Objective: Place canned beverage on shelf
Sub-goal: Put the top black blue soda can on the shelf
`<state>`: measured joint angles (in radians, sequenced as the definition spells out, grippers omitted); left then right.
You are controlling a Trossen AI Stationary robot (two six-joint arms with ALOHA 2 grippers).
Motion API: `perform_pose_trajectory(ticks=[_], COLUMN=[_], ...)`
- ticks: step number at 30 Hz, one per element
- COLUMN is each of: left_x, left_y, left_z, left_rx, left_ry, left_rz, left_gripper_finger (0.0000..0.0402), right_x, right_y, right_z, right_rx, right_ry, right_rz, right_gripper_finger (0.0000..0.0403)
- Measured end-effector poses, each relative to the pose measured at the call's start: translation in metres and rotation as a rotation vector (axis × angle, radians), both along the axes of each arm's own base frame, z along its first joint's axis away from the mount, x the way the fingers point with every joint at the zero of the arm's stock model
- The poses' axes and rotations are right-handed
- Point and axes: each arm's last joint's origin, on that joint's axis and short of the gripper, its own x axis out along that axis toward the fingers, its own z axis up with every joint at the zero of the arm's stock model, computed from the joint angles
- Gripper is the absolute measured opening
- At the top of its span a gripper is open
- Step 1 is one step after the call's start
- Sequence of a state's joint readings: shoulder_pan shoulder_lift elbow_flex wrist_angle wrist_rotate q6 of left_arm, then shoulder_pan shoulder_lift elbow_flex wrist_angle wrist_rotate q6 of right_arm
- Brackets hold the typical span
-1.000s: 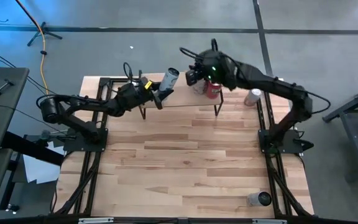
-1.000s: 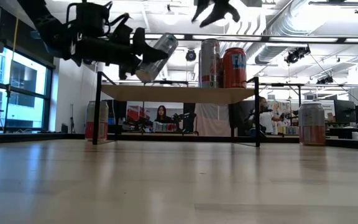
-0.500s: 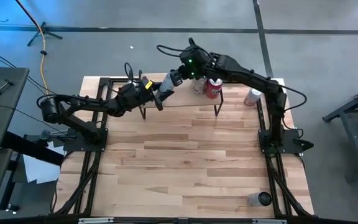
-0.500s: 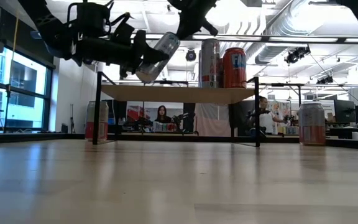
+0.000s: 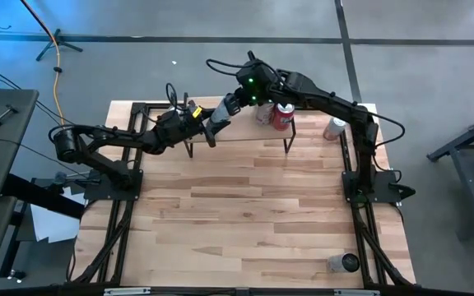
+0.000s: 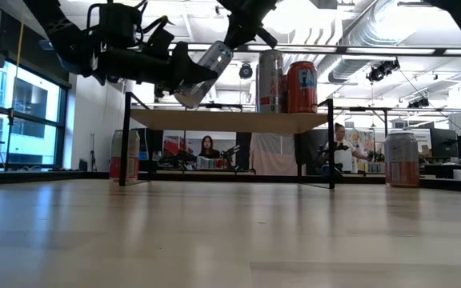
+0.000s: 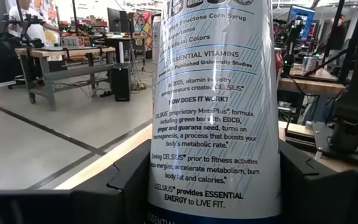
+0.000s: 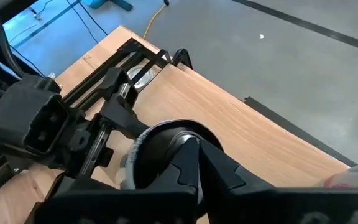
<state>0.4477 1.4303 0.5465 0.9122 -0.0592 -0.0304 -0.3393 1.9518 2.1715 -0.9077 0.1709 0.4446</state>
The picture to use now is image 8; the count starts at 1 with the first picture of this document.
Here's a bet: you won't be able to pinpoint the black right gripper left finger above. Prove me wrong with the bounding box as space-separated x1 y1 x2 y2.
34 136 203 224

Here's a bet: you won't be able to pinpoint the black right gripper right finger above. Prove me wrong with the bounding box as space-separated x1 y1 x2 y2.
200 139 358 224

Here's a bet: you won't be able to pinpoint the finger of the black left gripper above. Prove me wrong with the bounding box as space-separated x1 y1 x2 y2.
100 66 150 139
46 149 114 203

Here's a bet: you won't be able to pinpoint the tall grey drink can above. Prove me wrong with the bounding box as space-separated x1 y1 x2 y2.
119 119 226 218

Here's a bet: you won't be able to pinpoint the wooden shelf black metal legs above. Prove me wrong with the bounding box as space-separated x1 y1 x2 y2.
104 62 351 190

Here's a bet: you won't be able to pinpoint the short red white can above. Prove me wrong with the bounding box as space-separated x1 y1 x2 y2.
126 65 157 93

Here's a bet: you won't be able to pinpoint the black tripod stand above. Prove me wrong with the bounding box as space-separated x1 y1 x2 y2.
81 0 134 12

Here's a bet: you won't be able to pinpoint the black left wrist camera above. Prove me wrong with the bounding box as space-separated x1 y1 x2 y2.
0 74 71 157

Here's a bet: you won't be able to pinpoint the black triangular frame bracket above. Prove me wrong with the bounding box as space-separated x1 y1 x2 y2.
171 48 195 70

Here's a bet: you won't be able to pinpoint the black camera cable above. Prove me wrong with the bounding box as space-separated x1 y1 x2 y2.
0 0 26 78

